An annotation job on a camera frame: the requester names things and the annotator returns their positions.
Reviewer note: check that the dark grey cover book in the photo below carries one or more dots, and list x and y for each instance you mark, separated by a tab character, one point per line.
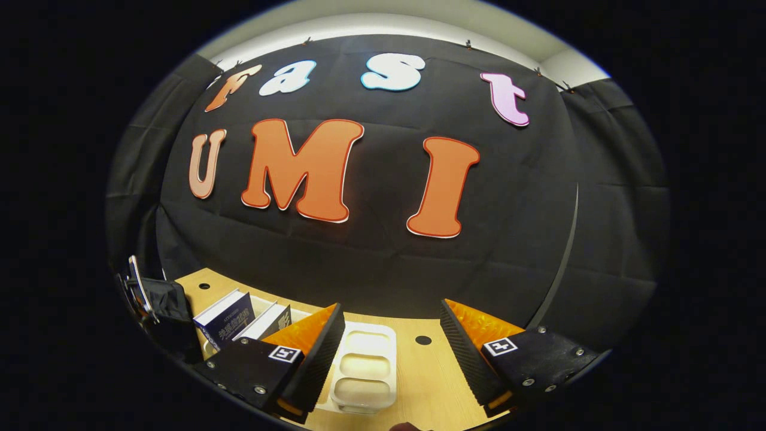
269	320

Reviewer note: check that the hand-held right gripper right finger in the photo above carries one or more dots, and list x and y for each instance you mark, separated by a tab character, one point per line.
470	359

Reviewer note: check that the white bookshelf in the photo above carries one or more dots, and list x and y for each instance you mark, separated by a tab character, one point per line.
365	371

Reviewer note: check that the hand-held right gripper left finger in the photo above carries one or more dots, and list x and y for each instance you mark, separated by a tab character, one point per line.
317	359

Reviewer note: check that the black schoolbag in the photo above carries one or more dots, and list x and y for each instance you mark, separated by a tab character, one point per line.
170	311

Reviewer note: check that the blue cover book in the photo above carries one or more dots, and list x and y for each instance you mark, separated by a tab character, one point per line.
230	326

